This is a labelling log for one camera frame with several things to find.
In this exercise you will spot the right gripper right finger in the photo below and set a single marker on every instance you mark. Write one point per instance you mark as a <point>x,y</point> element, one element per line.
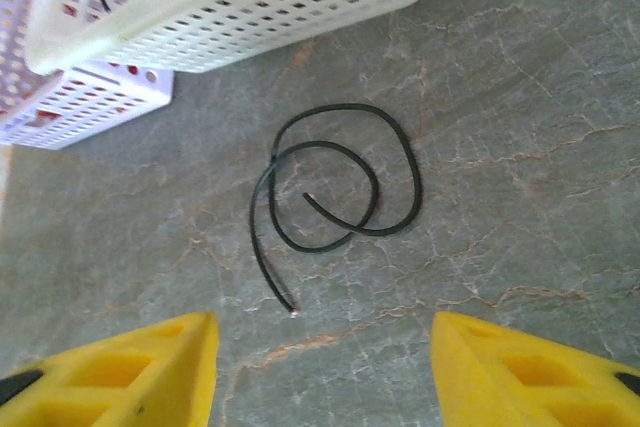
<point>540,387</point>

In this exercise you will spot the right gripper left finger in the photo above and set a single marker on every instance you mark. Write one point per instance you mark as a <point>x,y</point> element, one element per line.
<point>100,387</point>

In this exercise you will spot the lavender plastic basket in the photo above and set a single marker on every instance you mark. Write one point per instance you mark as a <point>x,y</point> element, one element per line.
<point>85,117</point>

